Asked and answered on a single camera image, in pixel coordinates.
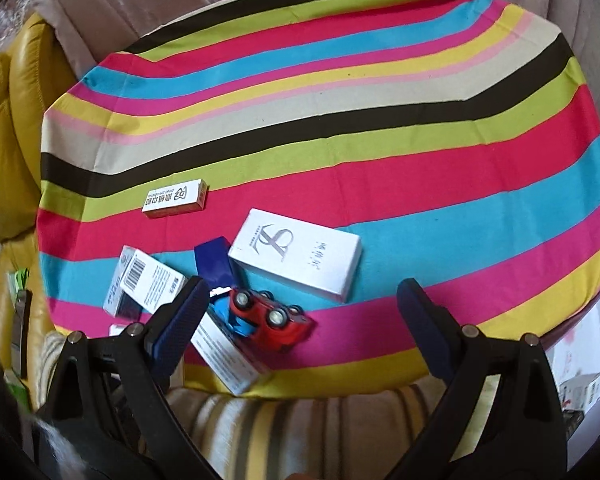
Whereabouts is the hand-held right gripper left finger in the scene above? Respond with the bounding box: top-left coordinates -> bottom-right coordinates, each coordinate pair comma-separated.
32,276 -> 221,480

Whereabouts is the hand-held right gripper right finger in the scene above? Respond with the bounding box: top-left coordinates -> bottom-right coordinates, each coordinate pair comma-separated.
380,279 -> 566,480

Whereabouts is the white box with barcodes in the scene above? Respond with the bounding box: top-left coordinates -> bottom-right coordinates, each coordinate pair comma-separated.
120,252 -> 188,313

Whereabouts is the blue toy car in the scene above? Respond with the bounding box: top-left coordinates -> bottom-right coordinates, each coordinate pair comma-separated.
207,287 -> 256,336

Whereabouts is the white box black text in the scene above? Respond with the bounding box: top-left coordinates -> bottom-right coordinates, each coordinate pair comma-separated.
190,312 -> 273,396

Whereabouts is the dark blue box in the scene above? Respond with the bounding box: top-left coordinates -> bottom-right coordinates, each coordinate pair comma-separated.
194,236 -> 238,288

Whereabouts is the red toy car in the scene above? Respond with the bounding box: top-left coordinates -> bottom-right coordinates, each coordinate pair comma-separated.
228,287 -> 315,353

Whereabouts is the white box gold logo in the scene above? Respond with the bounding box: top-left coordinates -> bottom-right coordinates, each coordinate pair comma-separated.
142,179 -> 210,218

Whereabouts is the white box grey logo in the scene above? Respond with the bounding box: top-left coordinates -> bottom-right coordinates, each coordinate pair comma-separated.
227,208 -> 363,303

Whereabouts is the white cardboard box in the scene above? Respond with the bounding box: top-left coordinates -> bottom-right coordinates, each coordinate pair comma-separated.
545,290 -> 600,441

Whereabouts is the white box red print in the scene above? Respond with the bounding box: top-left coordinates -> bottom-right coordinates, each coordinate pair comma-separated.
559,375 -> 600,411

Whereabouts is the black phone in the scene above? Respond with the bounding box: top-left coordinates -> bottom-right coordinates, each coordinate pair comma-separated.
12,290 -> 33,378

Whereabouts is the beige green striped towel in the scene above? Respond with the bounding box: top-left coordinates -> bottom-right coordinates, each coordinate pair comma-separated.
40,330 -> 486,480

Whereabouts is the green packet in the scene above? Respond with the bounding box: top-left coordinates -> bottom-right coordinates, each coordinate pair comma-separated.
7,269 -> 31,293

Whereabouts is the colourful striped cloth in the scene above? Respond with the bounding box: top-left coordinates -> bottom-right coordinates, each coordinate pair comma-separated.
36,0 -> 600,396

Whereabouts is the yellow leather sofa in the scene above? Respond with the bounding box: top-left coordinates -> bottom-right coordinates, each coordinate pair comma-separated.
0,12 -> 78,411

